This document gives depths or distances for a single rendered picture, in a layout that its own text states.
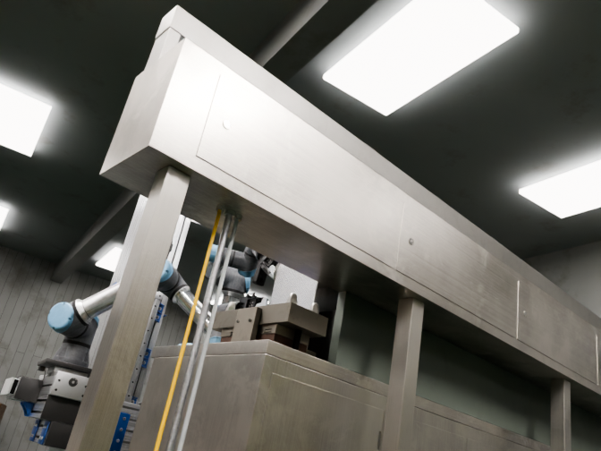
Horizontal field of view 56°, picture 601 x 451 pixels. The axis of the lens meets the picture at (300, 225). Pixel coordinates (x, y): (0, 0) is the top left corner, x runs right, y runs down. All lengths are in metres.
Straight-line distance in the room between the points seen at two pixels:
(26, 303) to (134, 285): 9.81
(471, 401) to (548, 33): 2.38
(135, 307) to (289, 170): 0.54
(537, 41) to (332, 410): 2.85
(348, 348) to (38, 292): 9.50
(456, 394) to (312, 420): 0.76
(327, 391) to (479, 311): 0.63
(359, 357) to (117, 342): 0.92
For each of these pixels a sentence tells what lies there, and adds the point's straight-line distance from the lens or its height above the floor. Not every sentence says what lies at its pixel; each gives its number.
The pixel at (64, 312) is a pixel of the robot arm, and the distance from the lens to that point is 2.49.
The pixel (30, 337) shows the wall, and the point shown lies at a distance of 10.94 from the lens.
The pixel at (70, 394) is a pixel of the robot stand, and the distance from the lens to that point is 2.45.
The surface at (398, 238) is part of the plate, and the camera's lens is 1.75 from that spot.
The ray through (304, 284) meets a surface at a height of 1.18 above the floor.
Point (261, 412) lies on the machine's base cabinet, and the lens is 1.60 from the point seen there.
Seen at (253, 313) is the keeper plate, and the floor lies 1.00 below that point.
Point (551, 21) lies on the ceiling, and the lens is 3.86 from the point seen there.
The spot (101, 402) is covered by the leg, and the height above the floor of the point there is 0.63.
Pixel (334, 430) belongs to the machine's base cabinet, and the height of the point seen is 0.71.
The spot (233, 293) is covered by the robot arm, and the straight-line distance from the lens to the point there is 2.78.
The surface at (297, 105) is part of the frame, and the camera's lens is 1.81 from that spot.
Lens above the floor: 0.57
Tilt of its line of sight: 24 degrees up
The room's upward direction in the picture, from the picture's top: 11 degrees clockwise
